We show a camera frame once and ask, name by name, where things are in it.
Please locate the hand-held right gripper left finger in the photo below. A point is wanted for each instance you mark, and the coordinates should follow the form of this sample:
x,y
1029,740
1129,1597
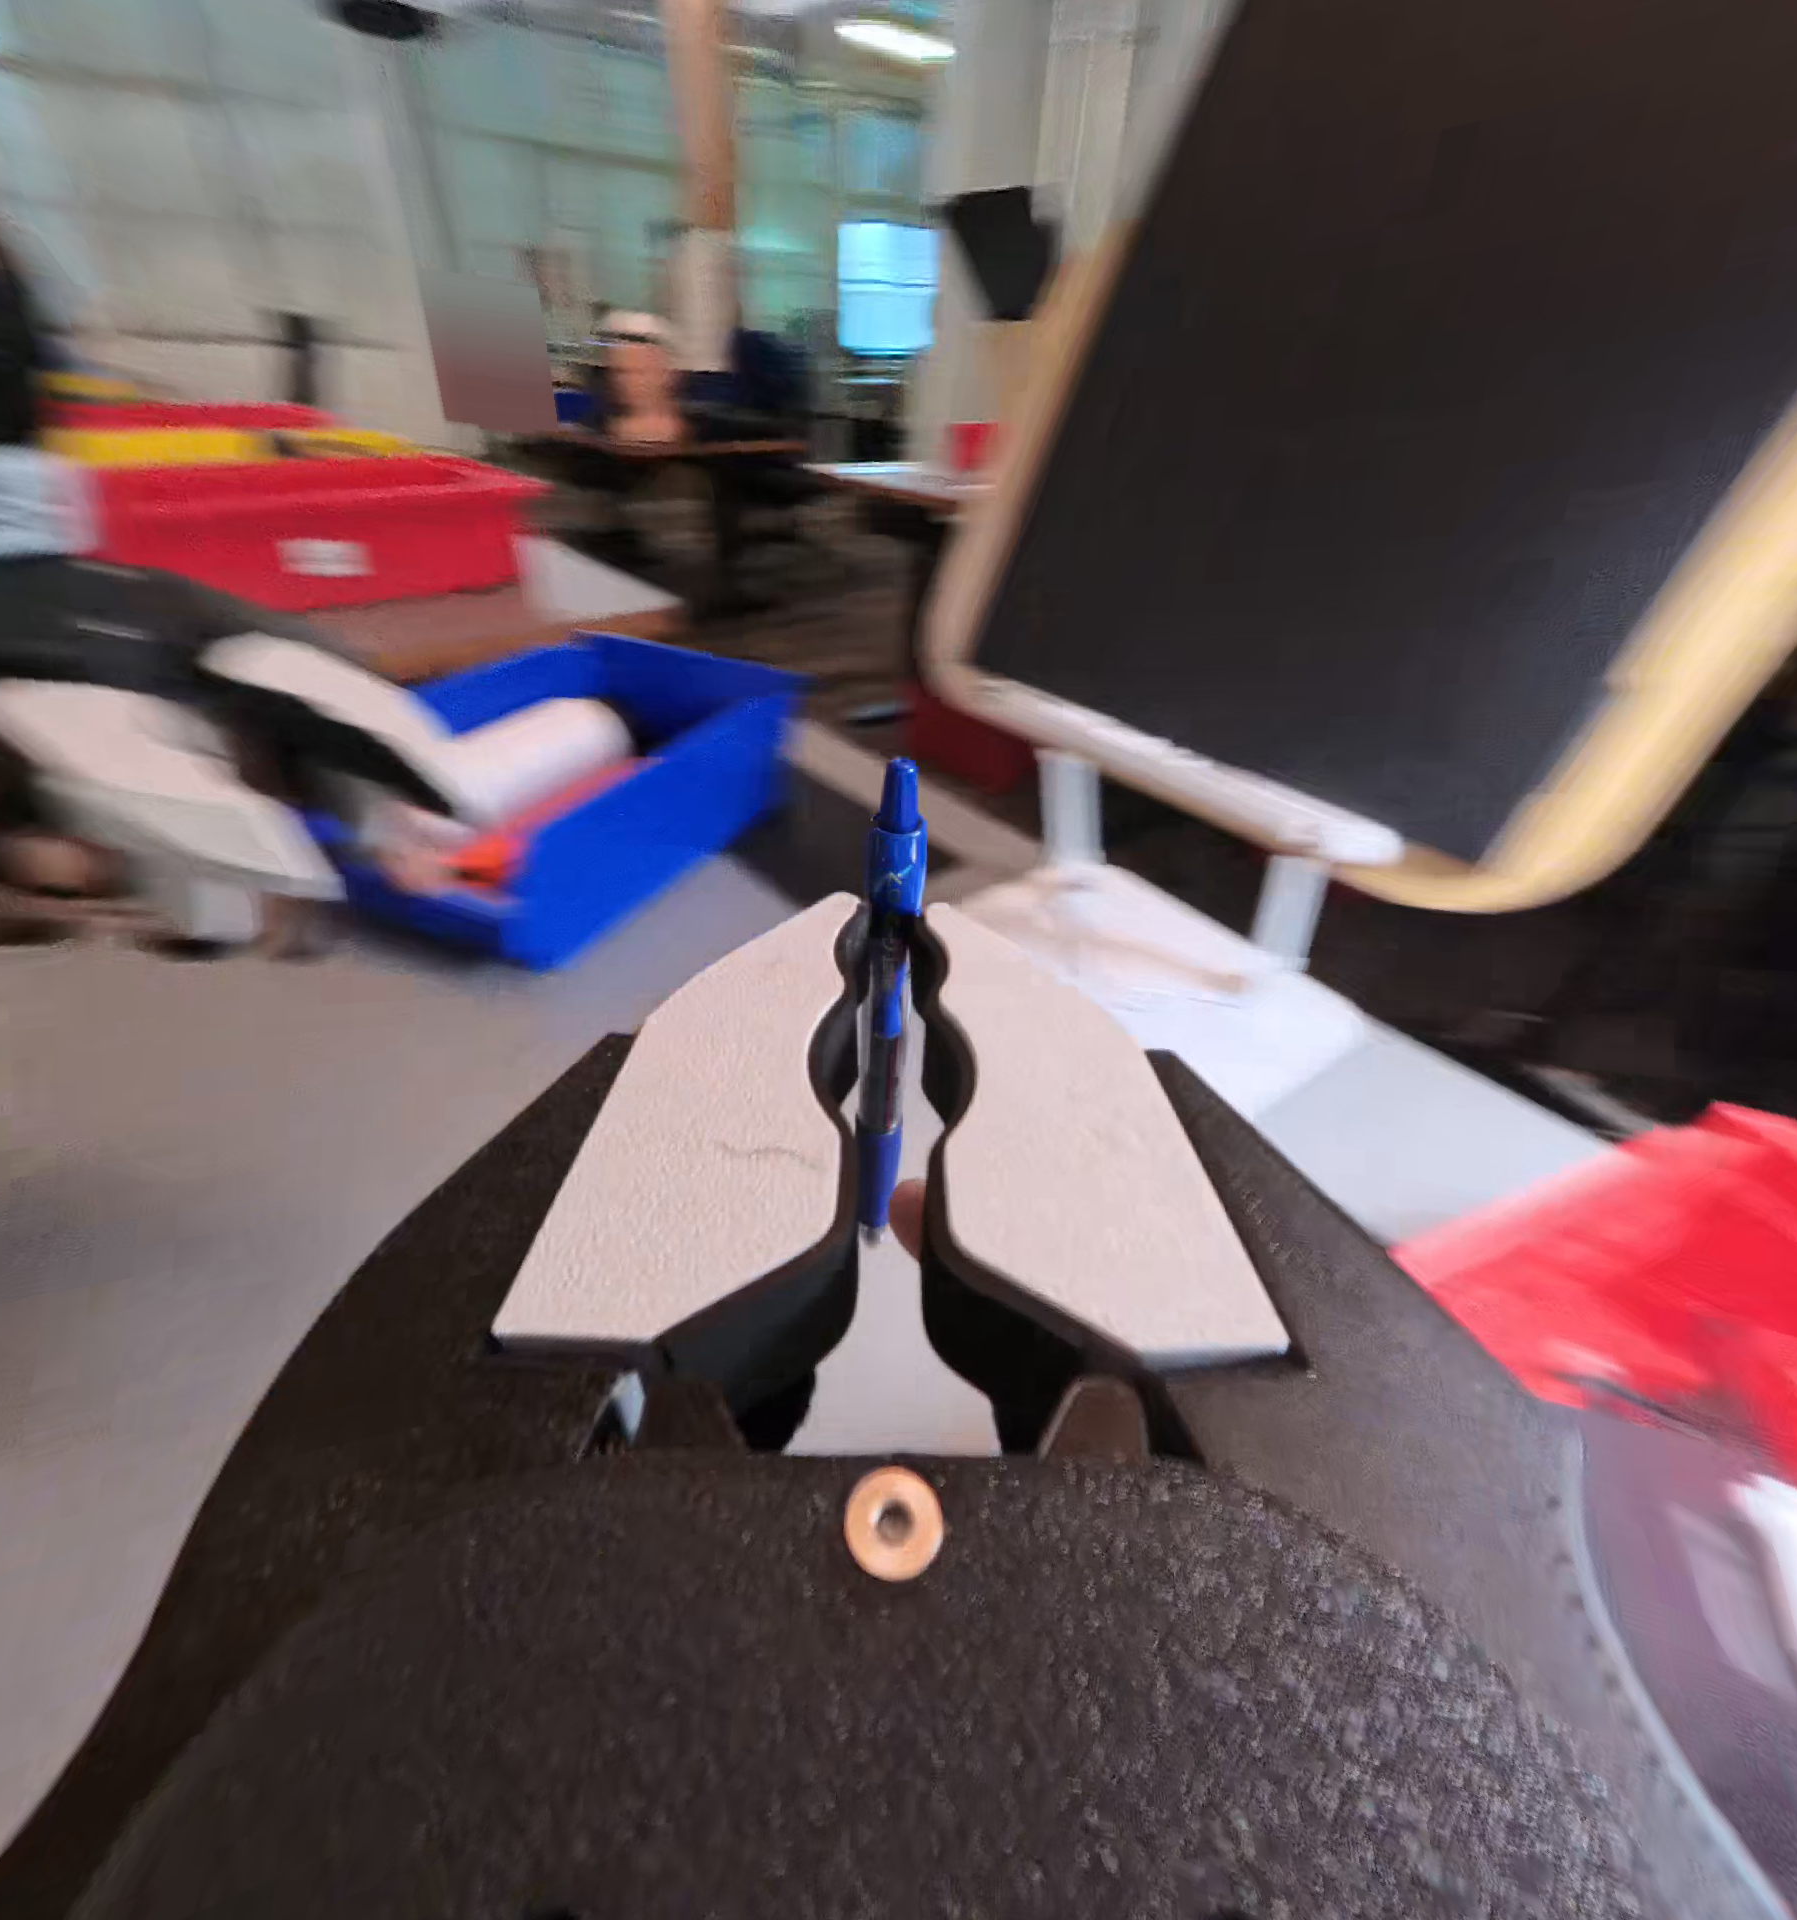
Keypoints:
x,y
688,1170

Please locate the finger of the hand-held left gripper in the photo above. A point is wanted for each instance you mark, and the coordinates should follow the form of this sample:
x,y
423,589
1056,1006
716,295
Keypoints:
x,y
326,689
131,766

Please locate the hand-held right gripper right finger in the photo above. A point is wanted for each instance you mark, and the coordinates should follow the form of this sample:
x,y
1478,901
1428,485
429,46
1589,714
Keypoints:
x,y
1094,1185

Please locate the blue plastic bin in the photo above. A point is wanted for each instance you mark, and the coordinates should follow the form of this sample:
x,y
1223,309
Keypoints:
x,y
658,839

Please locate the dark pen with clip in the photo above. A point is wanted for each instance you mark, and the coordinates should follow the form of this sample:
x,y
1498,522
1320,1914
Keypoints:
x,y
898,868

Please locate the red plastic bin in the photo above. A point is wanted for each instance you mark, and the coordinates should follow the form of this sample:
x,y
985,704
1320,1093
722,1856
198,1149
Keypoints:
x,y
191,413
237,517
1662,1276

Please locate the person's right hand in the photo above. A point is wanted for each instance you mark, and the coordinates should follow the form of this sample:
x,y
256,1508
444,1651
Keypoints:
x,y
907,1220

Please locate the white cylindrical roll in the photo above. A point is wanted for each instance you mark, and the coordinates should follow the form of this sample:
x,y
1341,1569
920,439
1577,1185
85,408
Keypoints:
x,y
538,759

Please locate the orange stick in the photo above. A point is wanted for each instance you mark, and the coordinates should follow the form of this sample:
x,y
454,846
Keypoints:
x,y
487,862

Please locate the background wooden desk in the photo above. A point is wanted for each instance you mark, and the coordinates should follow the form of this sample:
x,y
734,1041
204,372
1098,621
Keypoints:
x,y
688,448

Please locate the mannequin head with white cap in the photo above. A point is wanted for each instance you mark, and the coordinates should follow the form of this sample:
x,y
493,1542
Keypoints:
x,y
637,384

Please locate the red bag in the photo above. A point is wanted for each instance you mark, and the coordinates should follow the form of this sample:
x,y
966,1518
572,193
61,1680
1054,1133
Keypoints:
x,y
958,740

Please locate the long wooden desk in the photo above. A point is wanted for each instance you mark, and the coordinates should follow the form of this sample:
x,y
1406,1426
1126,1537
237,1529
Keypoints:
x,y
898,479

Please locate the wooden pillar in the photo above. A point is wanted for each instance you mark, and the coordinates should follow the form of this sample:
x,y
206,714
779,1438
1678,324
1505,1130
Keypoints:
x,y
701,120

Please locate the wooden board with black sheet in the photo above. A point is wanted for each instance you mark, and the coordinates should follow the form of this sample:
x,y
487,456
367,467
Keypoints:
x,y
1362,452

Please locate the tilted board on stand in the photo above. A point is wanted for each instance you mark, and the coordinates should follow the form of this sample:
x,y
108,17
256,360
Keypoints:
x,y
1004,250

